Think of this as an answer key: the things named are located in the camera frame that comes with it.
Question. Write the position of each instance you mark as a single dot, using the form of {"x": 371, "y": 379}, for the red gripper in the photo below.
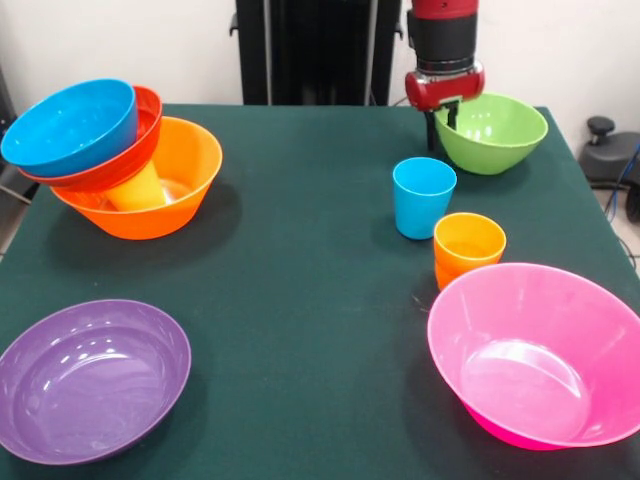
{"x": 440, "y": 92}

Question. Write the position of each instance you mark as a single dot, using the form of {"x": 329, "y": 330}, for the green bowl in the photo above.
{"x": 495, "y": 130}

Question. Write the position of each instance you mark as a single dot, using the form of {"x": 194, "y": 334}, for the blue cup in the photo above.
{"x": 422, "y": 205}

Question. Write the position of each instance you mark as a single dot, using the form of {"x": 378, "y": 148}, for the red bowl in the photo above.
{"x": 145, "y": 140}

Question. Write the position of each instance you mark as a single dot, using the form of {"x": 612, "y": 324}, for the yellow cup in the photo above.
{"x": 137, "y": 190}

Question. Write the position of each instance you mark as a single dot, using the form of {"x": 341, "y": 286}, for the large blue bowl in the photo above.
{"x": 115, "y": 135}

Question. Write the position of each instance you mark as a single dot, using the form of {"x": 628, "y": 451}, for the purple bowl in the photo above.
{"x": 85, "y": 385}

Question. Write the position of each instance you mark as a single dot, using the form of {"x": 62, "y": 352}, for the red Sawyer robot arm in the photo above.
{"x": 445, "y": 35}

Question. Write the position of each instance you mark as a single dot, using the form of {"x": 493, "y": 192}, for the orange cup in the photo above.
{"x": 467, "y": 245}
{"x": 442, "y": 277}

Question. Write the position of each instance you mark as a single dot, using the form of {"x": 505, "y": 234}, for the black chair base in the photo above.
{"x": 607, "y": 155}

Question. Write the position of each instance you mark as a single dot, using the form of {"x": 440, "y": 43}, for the pink bowl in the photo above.
{"x": 530, "y": 360}

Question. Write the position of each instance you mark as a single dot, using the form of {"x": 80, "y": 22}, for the orange bowl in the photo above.
{"x": 185, "y": 165}

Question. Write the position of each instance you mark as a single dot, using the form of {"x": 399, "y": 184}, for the dark green table cloth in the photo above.
{"x": 300, "y": 350}

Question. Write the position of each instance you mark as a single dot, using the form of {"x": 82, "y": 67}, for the black office chair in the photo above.
{"x": 10, "y": 185}

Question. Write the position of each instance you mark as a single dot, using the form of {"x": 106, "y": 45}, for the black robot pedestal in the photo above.
{"x": 310, "y": 50}

